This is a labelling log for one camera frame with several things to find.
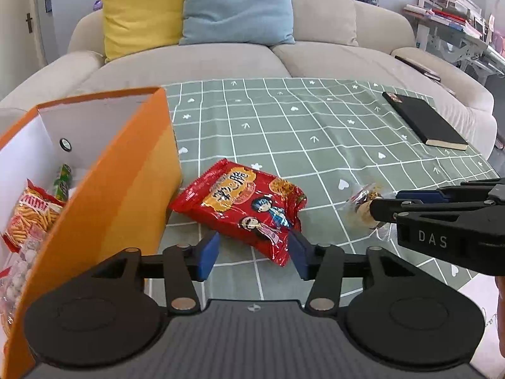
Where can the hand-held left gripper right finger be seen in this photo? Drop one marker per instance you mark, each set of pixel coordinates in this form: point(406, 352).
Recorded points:
point(298, 256)

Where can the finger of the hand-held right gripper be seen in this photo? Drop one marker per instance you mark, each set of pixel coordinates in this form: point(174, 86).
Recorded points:
point(453, 241)
point(418, 195)

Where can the white rug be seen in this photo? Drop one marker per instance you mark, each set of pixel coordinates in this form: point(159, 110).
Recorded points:
point(473, 290)

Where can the red cartoon snack packet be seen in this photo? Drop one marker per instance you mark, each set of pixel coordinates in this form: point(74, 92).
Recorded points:
point(236, 199)

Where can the small clear snack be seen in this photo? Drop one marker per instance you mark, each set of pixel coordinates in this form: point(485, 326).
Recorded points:
point(360, 214)

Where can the orange cardboard box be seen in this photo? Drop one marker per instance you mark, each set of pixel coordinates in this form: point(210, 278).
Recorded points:
point(118, 189)

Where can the light blue pillow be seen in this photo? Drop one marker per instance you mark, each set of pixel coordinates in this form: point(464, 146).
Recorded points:
point(236, 6)

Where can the cluttered white desk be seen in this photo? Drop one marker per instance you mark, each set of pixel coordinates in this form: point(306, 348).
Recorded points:
point(453, 35)

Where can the yellow pillow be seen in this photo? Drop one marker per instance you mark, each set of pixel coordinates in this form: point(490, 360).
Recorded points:
point(142, 12)

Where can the black notebook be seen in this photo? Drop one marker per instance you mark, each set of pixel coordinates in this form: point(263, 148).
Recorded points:
point(426, 120)

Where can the beige sofa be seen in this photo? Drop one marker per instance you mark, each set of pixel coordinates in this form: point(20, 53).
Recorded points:
point(197, 63)

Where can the small purple object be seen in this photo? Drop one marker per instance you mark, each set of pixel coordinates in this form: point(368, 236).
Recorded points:
point(97, 5)

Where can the remote control on armrest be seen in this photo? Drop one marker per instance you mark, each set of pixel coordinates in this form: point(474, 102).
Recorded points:
point(418, 67)

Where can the beige cushion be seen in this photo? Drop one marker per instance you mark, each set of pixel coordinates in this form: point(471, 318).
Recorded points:
point(323, 8)

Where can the red-topped candy packet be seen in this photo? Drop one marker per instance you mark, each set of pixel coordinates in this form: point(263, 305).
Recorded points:
point(21, 280)

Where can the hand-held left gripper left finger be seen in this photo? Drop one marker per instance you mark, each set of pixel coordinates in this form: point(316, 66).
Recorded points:
point(209, 254)

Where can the orange snack stick packet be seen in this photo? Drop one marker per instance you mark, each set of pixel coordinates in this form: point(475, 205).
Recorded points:
point(35, 213)

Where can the green grid tablecloth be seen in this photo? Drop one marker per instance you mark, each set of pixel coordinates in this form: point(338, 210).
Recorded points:
point(296, 126)

